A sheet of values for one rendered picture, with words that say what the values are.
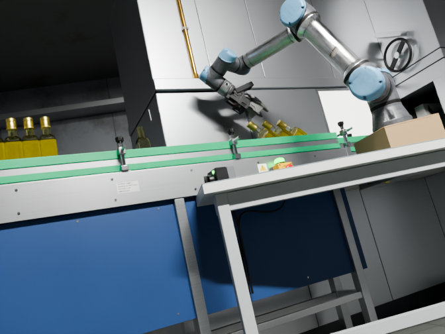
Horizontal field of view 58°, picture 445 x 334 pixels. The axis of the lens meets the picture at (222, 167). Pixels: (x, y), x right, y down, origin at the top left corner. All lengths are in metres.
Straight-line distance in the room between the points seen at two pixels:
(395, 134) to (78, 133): 3.81
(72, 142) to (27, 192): 3.39
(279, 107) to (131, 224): 1.11
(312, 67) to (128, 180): 1.45
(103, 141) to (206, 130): 2.86
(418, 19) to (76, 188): 2.22
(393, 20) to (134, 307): 2.34
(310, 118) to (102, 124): 3.01
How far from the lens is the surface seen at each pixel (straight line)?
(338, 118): 2.44
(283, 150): 1.79
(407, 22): 2.90
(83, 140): 4.78
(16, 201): 1.43
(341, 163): 1.44
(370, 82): 1.54
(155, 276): 1.46
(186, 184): 1.52
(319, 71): 2.54
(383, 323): 1.50
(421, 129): 1.65
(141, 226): 1.47
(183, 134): 1.93
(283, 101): 2.25
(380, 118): 1.65
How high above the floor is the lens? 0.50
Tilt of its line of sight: 13 degrees up
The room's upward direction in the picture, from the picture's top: 13 degrees counter-clockwise
